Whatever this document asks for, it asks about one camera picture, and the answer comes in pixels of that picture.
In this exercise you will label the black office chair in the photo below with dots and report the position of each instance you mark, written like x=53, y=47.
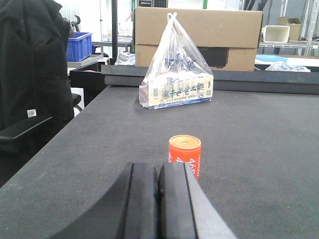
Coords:
x=22, y=140

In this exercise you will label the white plastic bin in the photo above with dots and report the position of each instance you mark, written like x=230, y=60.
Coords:
x=276, y=33

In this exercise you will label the small cardboard box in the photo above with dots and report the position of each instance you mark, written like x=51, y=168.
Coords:
x=293, y=23

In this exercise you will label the blue plastic crate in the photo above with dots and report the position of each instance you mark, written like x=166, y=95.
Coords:
x=79, y=46

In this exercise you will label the black vertical pole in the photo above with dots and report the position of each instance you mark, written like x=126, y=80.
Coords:
x=114, y=5

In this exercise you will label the black jacket on chair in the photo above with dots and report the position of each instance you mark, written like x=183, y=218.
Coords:
x=33, y=65

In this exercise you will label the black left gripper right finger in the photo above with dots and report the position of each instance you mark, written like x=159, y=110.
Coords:
x=185, y=210

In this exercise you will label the large cardboard box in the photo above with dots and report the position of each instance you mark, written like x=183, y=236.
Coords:
x=228, y=39

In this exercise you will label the dark raised table ledge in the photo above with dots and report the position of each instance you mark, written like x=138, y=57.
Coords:
x=306, y=83

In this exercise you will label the clear plastic bag with box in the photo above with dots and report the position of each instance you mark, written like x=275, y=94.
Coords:
x=178, y=74

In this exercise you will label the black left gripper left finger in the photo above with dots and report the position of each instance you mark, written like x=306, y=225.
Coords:
x=128, y=210

